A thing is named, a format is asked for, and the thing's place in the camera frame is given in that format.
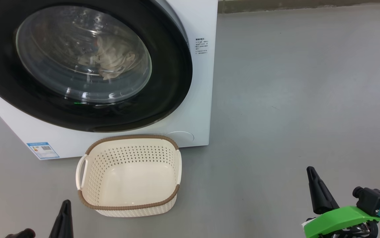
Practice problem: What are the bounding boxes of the black round glass washer door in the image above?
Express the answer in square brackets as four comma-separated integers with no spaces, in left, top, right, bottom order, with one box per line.
[0,0,193,133]

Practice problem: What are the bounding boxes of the white front-load washing machine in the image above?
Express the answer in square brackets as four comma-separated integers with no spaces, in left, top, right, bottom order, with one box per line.
[0,0,218,161]

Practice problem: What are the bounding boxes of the brown skirting board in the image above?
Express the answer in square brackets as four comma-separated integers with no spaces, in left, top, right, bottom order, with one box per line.
[218,0,380,14]

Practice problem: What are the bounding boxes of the cream perforated laundry basket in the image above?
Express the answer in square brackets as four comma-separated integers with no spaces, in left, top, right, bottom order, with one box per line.
[75,134,182,218]

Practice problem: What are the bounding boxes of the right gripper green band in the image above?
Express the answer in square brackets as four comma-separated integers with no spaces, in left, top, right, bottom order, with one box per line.
[302,166,380,238]

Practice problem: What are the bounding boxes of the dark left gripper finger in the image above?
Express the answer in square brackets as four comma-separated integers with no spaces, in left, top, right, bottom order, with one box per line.
[49,200,74,238]

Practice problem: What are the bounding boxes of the cream plain garment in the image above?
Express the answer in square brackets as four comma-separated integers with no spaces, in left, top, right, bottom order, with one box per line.
[77,35,137,80]

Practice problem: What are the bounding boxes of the blue energy label sticker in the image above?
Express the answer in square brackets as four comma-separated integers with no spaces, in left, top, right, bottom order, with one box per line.
[26,142,60,160]

